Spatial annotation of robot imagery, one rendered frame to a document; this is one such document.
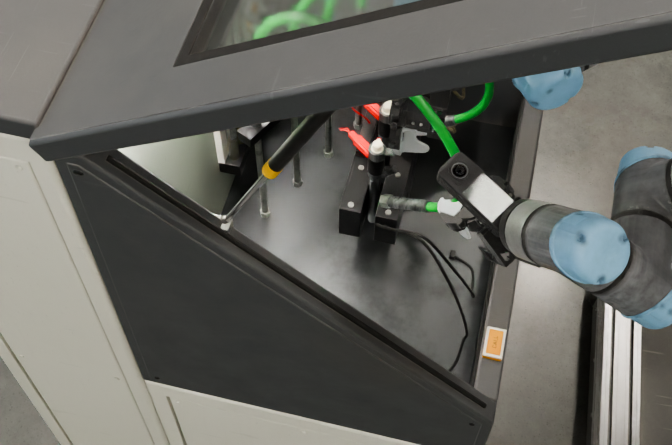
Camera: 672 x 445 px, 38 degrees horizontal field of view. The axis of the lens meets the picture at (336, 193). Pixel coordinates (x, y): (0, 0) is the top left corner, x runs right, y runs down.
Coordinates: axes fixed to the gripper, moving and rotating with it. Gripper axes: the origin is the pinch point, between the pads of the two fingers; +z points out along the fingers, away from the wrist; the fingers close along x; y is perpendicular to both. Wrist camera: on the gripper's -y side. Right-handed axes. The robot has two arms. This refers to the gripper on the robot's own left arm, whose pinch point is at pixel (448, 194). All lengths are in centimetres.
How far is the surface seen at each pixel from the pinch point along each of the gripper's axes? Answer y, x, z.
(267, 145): -8, -7, 59
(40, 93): -46, -34, -9
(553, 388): 95, 16, 85
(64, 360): -6, -60, 44
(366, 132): -4.2, 4.6, 34.9
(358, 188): 0.8, -3.7, 29.7
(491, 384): 29.8, -11.1, 4.1
